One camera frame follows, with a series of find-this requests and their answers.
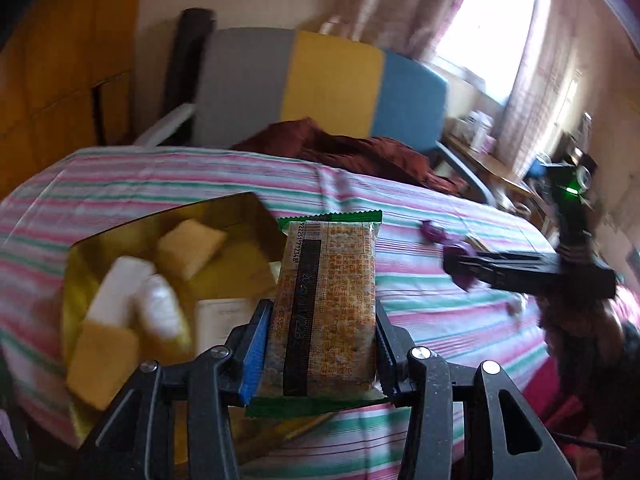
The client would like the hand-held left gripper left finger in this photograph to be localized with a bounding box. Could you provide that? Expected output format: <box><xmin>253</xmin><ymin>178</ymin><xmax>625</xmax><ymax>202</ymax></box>
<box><xmin>75</xmin><ymin>299</ymin><xmax>275</xmax><ymax>480</ymax></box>

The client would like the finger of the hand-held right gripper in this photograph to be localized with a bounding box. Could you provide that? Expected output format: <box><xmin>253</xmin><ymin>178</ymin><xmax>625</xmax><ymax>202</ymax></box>
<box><xmin>444</xmin><ymin>252</ymin><xmax>544</xmax><ymax>269</ymax></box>
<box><xmin>446</xmin><ymin>264</ymin><xmax>544</xmax><ymax>290</ymax></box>

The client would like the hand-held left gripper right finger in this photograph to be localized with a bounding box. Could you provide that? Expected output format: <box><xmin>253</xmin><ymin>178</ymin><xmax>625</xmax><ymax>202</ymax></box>
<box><xmin>374</xmin><ymin>300</ymin><xmax>576</xmax><ymax>480</ymax></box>

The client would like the purple candy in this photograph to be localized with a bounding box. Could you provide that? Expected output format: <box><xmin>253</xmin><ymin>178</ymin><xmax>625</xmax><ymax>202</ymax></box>
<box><xmin>420</xmin><ymin>220</ymin><xmax>451</xmax><ymax>243</ymax></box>
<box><xmin>442</xmin><ymin>242</ymin><xmax>478</xmax><ymax>291</ymax></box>

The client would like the green edged cracker packet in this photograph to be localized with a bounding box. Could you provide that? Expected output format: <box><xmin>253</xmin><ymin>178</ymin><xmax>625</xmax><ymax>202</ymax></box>
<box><xmin>245</xmin><ymin>209</ymin><xmax>390</xmax><ymax>418</ymax></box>

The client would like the gold metal box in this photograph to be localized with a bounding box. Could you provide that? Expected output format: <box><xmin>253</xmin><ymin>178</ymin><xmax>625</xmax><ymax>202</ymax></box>
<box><xmin>60</xmin><ymin>191</ymin><xmax>341</xmax><ymax>461</ymax></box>

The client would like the person's right forearm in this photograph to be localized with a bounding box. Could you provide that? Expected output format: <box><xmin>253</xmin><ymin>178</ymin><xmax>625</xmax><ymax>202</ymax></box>
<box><xmin>537</xmin><ymin>295</ymin><xmax>640</xmax><ymax>441</ymax></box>

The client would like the white card box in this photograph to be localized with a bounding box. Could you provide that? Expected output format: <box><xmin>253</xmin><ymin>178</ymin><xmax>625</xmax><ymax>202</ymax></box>
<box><xmin>194</xmin><ymin>299</ymin><xmax>258</xmax><ymax>356</ymax></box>

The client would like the wooden desk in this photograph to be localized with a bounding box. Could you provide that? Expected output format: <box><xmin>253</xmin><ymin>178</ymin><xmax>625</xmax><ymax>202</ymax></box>
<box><xmin>442</xmin><ymin>132</ymin><xmax>536</xmax><ymax>206</ymax></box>

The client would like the white wrapped packet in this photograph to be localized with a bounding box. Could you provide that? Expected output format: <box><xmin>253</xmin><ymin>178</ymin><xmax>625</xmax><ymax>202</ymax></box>
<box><xmin>134</xmin><ymin>274</ymin><xmax>188</xmax><ymax>343</ymax></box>

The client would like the white container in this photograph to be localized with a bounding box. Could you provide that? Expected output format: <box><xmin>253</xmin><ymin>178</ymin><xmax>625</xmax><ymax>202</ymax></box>
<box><xmin>462</xmin><ymin>110</ymin><xmax>496</xmax><ymax>153</ymax></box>

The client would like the dark red blanket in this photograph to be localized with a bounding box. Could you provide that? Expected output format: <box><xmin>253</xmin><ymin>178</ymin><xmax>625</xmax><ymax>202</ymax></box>
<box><xmin>232</xmin><ymin>117</ymin><xmax>466</xmax><ymax>196</ymax></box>

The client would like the striped bed sheet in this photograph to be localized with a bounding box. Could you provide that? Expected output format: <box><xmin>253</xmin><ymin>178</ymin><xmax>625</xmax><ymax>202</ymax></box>
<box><xmin>0</xmin><ymin>146</ymin><xmax>566</xmax><ymax>480</ymax></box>

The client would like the patterned curtain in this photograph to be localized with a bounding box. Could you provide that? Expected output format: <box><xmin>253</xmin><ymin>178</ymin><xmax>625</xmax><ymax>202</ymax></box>
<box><xmin>510</xmin><ymin>0</ymin><xmax>640</xmax><ymax>181</ymax></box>
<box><xmin>320</xmin><ymin>0</ymin><xmax>481</xmax><ymax>61</ymax></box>

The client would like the window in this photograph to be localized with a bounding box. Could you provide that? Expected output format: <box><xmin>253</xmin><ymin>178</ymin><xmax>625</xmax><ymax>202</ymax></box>
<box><xmin>430</xmin><ymin>0</ymin><xmax>543</xmax><ymax>106</ymax></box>

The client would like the white foam piece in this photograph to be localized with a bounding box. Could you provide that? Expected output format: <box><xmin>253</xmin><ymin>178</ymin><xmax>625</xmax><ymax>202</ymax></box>
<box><xmin>134</xmin><ymin>104</ymin><xmax>196</xmax><ymax>147</ymax></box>

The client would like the pink patterned cloth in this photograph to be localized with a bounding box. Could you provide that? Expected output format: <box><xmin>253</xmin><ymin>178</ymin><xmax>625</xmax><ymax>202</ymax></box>
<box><xmin>0</xmin><ymin>407</ymin><xmax>23</xmax><ymax>461</ymax></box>

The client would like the grey yellow blue headboard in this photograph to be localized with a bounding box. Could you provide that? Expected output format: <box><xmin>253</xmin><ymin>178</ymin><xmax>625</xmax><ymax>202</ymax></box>
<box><xmin>192</xmin><ymin>27</ymin><xmax>448</xmax><ymax>153</ymax></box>

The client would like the black rolled mat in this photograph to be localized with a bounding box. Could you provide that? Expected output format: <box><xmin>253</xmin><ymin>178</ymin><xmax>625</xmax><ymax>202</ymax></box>
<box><xmin>162</xmin><ymin>7</ymin><xmax>217</xmax><ymax>111</ymax></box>

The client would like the wooden wardrobe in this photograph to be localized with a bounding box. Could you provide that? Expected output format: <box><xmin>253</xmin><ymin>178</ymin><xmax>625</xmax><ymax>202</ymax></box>
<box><xmin>0</xmin><ymin>0</ymin><xmax>151</xmax><ymax>201</ymax></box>

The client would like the grey metal frame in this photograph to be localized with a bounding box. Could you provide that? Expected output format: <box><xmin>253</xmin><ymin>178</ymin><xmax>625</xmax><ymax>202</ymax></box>
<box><xmin>434</xmin><ymin>141</ymin><xmax>497</xmax><ymax>207</ymax></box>

